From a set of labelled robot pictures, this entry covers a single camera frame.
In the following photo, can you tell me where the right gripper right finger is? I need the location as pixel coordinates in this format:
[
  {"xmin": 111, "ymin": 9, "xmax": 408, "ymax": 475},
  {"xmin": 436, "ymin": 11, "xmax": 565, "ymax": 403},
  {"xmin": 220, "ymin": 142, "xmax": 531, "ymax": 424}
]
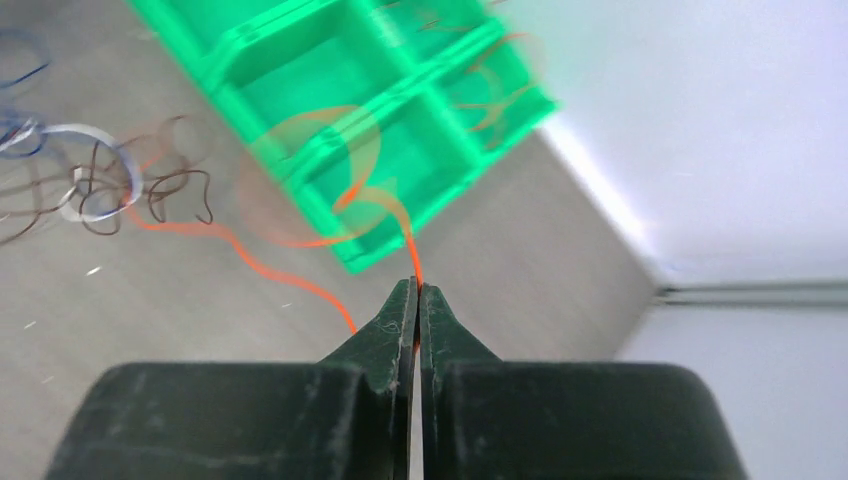
[{"xmin": 420, "ymin": 285, "xmax": 747, "ymax": 479}]

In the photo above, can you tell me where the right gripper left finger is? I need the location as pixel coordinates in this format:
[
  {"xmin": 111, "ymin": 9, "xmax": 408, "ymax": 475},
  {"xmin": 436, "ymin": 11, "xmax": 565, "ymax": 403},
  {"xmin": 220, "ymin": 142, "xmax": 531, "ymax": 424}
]
[{"xmin": 46, "ymin": 279, "xmax": 418, "ymax": 479}]

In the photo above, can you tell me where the blue wire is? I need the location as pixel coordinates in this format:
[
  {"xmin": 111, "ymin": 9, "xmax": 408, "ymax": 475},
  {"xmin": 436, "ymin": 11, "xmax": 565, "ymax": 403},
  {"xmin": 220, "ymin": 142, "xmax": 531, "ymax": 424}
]
[{"xmin": 0, "ymin": 29, "xmax": 54, "ymax": 160}]

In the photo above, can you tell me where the white wire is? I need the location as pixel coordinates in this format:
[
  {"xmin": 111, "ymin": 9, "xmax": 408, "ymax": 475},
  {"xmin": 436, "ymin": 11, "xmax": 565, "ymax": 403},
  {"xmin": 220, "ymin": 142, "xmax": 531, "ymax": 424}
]
[{"xmin": 0, "ymin": 119, "xmax": 145, "ymax": 225}]

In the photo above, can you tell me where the green six-compartment bin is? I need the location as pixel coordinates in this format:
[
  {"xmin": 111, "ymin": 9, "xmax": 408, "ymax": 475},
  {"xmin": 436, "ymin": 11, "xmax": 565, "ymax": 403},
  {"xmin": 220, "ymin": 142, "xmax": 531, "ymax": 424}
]
[{"xmin": 133, "ymin": 1, "xmax": 556, "ymax": 274}]

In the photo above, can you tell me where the dark brown wire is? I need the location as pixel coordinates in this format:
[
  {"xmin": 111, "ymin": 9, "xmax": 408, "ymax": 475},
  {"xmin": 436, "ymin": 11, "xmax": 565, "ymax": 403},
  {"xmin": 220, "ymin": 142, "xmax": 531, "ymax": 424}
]
[{"xmin": 0, "ymin": 113, "xmax": 215, "ymax": 248}]

